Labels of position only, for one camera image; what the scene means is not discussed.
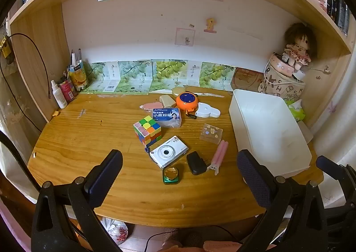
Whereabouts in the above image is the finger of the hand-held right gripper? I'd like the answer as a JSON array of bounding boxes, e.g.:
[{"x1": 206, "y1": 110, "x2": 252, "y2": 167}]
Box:
[{"x1": 316, "y1": 155, "x2": 356, "y2": 208}]

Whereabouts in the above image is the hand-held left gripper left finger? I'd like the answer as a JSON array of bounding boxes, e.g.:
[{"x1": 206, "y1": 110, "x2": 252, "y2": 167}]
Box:
[{"x1": 31, "y1": 150, "x2": 123, "y2": 252}]

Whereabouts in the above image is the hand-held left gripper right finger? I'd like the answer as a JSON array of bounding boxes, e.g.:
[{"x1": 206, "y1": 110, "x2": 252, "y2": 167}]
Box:
[{"x1": 237, "y1": 150, "x2": 330, "y2": 252}]

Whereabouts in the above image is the pink hair roller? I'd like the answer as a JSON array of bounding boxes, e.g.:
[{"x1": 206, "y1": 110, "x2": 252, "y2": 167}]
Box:
[{"x1": 207, "y1": 141, "x2": 229, "y2": 175}]

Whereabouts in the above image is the white plastic storage bin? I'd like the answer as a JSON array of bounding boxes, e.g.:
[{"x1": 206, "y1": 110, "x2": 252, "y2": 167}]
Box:
[{"x1": 229, "y1": 89, "x2": 312, "y2": 178}]

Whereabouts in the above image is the black plug adapter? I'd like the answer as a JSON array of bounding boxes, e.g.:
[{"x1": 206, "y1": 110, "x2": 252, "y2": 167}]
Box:
[{"x1": 186, "y1": 151, "x2": 208, "y2": 176}]

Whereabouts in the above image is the colourful puzzle cube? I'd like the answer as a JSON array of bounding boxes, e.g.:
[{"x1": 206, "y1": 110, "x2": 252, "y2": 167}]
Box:
[{"x1": 133, "y1": 115, "x2": 162, "y2": 147}]

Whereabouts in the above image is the green bottle with gold cap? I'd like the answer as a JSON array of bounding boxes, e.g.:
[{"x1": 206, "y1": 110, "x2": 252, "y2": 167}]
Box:
[{"x1": 162, "y1": 167, "x2": 181, "y2": 185}]

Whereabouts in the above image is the white compact camera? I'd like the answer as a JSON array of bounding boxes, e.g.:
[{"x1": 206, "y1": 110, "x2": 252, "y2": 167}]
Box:
[{"x1": 149, "y1": 136, "x2": 190, "y2": 169}]

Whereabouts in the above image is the clear box with blue label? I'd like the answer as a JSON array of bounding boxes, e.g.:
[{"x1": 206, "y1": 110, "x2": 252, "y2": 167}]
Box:
[{"x1": 152, "y1": 107, "x2": 182, "y2": 129}]

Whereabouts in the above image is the pink correction tape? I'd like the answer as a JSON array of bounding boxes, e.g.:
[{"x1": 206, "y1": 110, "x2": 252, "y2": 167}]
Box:
[{"x1": 140, "y1": 101, "x2": 164, "y2": 110}]

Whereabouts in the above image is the orange round toy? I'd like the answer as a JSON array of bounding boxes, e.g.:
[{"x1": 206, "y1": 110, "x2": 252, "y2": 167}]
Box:
[{"x1": 176, "y1": 91, "x2": 200, "y2": 112}]

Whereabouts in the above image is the white plastic bag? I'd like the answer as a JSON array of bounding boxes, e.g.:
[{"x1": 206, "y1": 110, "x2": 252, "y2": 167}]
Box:
[{"x1": 100, "y1": 216, "x2": 129, "y2": 246}]

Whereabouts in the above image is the green tissue pack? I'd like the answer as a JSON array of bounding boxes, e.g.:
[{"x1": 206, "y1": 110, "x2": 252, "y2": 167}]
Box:
[{"x1": 288, "y1": 99, "x2": 306, "y2": 122}]

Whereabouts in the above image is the clear block with stickers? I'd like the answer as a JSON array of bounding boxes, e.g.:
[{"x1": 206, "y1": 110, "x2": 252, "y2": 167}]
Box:
[{"x1": 200, "y1": 123, "x2": 223, "y2": 143}]

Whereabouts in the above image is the person's pink clothing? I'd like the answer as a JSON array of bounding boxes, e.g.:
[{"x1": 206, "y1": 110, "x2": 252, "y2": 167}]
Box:
[{"x1": 163, "y1": 240, "x2": 252, "y2": 252}]

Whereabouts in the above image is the white tape dispenser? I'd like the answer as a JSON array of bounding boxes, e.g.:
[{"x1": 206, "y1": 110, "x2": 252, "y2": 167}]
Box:
[{"x1": 194, "y1": 102, "x2": 221, "y2": 118}]

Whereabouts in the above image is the printed canvas bag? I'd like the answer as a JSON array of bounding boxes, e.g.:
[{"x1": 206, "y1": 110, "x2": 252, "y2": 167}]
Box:
[{"x1": 257, "y1": 59, "x2": 306, "y2": 103}]

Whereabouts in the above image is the white spray bottle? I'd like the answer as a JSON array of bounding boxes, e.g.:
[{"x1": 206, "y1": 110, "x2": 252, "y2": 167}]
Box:
[{"x1": 51, "y1": 80, "x2": 68, "y2": 109}]

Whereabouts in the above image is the red can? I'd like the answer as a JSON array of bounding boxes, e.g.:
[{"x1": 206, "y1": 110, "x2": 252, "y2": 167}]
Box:
[{"x1": 57, "y1": 79, "x2": 77, "y2": 100}]

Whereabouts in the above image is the grape printed paper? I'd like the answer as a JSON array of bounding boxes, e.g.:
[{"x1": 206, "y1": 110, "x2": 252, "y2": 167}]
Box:
[
  {"x1": 187, "y1": 61, "x2": 236, "y2": 92},
  {"x1": 150, "y1": 59, "x2": 190, "y2": 93},
  {"x1": 81, "y1": 62, "x2": 123, "y2": 94},
  {"x1": 117, "y1": 60, "x2": 153, "y2": 93}
]

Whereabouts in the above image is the beige rectangular block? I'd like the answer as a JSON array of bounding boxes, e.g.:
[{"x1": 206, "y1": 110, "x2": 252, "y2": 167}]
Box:
[{"x1": 159, "y1": 95, "x2": 177, "y2": 108}]

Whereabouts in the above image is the yellow snack pouch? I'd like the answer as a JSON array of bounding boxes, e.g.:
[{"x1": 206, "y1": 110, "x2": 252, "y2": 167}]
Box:
[{"x1": 68, "y1": 61, "x2": 88, "y2": 91}]

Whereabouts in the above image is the pink round box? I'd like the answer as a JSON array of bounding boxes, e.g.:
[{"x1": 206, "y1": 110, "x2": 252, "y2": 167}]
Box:
[{"x1": 268, "y1": 52, "x2": 296, "y2": 77}]

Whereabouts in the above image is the plush doll with brown hair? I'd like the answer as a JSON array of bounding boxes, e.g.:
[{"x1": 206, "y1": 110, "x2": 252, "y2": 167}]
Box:
[{"x1": 282, "y1": 22, "x2": 318, "y2": 72}]

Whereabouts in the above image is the wooden bookshelf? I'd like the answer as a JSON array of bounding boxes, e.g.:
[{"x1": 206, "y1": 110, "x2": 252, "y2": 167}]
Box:
[{"x1": 6, "y1": 0, "x2": 356, "y2": 131}]

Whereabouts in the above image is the row of dark books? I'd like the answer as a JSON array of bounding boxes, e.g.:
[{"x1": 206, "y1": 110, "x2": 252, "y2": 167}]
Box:
[{"x1": 327, "y1": 0, "x2": 351, "y2": 38}]

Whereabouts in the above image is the black cable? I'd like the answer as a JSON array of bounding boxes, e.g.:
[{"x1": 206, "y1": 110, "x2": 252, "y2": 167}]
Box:
[{"x1": 0, "y1": 33, "x2": 52, "y2": 133}]

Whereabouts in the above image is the pink square wall sticker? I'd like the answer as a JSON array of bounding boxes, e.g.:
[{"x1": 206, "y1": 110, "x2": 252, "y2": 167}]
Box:
[{"x1": 175, "y1": 28, "x2": 196, "y2": 46}]

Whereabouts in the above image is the yellow duck wall sticker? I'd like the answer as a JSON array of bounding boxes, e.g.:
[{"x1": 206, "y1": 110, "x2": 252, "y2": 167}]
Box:
[{"x1": 204, "y1": 18, "x2": 218, "y2": 33}]

